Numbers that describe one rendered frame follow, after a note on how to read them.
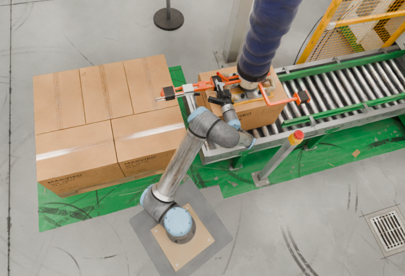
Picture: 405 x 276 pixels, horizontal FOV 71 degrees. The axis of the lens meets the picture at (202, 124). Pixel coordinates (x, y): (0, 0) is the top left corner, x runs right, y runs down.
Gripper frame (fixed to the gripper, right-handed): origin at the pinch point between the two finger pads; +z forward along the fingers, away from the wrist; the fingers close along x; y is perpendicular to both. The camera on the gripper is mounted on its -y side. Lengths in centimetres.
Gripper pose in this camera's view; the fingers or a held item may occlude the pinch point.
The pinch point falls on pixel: (214, 83)
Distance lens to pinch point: 204.9
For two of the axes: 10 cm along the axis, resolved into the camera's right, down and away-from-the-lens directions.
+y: 9.6, -2.1, 2.0
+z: -2.8, -8.6, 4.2
